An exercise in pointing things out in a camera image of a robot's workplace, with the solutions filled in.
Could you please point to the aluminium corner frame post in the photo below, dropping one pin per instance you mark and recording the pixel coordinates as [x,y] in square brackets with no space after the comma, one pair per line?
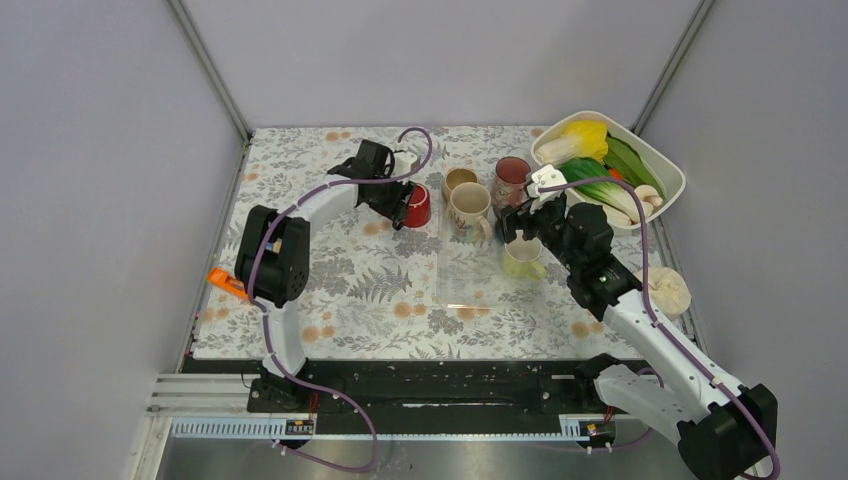
[198,46]

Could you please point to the white mushroom toy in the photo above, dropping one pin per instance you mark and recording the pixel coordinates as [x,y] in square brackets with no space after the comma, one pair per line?
[648,194]

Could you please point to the yellow napa cabbage toy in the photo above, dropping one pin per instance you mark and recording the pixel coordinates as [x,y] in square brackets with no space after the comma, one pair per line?
[578,139]

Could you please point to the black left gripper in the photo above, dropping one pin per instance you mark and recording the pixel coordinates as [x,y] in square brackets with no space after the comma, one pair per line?
[396,210]

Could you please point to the clear plastic tray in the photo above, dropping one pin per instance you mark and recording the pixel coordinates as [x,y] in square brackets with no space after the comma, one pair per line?
[469,275]

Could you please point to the white vegetable basin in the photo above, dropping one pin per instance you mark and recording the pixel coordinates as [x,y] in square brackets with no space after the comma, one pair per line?
[669,175]

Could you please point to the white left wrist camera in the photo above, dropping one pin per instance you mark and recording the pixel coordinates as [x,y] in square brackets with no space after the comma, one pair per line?
[404,162]

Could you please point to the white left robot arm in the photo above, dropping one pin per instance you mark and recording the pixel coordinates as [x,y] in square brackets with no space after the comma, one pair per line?
[273,259]

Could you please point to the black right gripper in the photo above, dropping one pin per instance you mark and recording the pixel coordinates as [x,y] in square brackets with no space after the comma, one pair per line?
[507,219]

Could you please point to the small orange box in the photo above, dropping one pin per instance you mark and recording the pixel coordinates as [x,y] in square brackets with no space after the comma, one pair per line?
[225,281]

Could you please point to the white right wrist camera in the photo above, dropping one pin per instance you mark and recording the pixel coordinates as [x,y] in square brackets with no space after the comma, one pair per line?
[545,182]

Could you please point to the right aluminium frame post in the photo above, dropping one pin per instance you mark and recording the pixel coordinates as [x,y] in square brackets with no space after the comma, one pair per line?
[682,47]

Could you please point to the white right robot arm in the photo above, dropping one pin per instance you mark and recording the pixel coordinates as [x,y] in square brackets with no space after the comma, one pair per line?
[720,427]

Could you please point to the red ceramic mug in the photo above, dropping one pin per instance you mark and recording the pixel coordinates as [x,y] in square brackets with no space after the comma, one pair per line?
[419,207]

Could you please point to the pink patterned mug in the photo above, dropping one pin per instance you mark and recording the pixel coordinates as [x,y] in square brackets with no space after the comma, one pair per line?
[508,189]

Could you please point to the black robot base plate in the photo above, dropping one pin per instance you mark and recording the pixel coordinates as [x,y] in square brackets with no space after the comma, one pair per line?
[419,397]

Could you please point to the green bok choy toy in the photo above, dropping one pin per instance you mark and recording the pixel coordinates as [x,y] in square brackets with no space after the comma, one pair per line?
[608,193]

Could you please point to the dark green leaf vegetable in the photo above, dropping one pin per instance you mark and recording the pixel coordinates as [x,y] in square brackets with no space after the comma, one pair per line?
[624,159]

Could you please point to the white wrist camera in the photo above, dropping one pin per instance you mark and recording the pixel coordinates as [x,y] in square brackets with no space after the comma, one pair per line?
[545,182]
[404,162]

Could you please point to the cream floral ceramic mug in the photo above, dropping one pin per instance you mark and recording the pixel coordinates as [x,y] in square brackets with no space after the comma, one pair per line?
[468,209]

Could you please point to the blue orange sponge pack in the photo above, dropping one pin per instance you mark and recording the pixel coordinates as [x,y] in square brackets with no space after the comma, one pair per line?
[274,246]

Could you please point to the yellow-green ceramic mug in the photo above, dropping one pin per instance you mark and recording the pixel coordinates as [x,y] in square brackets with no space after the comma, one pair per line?
[520,259]

